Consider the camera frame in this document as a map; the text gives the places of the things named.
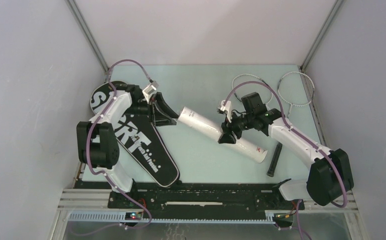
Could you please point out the electronics board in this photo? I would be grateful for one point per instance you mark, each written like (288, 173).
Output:
(133, 216)
(283, 221)

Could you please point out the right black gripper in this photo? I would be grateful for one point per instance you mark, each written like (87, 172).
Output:
(227, 137)

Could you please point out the black racket cover bag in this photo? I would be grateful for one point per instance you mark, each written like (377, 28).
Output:
(149, 155)

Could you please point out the left white badminton racket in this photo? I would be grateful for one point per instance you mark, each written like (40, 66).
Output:
(278, 149)

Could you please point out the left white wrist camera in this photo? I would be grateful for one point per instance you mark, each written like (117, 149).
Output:
(149, 90)

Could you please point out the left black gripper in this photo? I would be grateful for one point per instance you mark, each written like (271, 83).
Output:
(160, 101)

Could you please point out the left electronics board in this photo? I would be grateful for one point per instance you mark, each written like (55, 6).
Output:
(133, 216)

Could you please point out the right white badminton racket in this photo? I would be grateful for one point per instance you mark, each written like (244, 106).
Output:
(296, 89)

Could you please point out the white shuttlecock tube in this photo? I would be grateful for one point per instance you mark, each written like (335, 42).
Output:
(210, 129)

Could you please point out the white badminton racket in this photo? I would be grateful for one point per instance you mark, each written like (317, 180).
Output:
(278, 149)
(296, 89)

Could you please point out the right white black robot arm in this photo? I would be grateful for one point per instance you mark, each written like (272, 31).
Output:
(330, 174)

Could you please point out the right electronics board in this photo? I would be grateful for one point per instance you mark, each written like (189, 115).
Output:
(283, 221)

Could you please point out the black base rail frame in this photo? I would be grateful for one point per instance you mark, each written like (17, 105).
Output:
(189, 203)

